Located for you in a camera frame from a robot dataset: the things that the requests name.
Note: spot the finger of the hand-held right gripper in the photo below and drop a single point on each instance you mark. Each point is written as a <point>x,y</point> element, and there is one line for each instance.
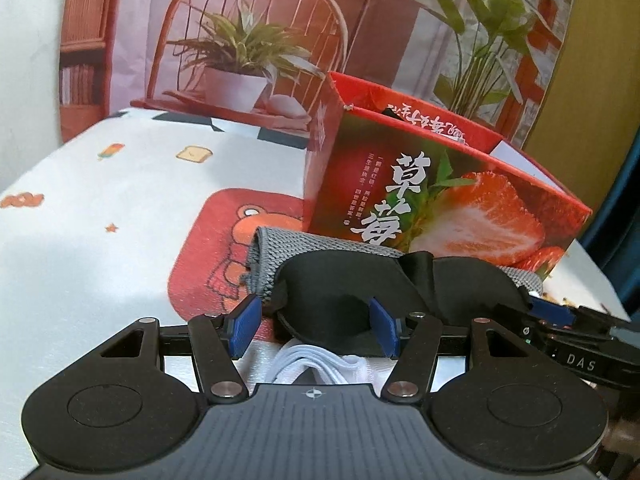
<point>550,310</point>
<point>525,327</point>

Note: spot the white marble pattern panel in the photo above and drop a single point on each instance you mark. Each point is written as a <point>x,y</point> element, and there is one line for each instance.
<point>30,85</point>

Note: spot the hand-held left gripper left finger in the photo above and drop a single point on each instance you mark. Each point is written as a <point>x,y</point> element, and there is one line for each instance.
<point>245,327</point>

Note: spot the white cartoon print tablecloth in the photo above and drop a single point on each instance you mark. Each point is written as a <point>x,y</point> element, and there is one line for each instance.
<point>100,260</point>

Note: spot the red strawberry print cardboard box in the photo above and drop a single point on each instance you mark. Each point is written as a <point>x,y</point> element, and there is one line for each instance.
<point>360,180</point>

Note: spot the white cloth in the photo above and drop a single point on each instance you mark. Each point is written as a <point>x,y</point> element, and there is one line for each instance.
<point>310,365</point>

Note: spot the printed room scene backdrop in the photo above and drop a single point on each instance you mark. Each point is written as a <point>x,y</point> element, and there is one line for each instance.
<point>250,20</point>

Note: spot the black eye mask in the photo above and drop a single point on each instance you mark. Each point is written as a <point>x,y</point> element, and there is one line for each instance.
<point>340,285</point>

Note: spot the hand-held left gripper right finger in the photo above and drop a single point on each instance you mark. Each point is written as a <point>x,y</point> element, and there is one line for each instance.
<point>382,327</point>

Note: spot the blue curved tube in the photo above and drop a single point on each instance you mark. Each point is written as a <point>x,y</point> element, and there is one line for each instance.
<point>622,220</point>

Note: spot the grey knitted cloth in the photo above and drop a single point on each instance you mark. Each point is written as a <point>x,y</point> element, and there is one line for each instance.
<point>300,250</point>

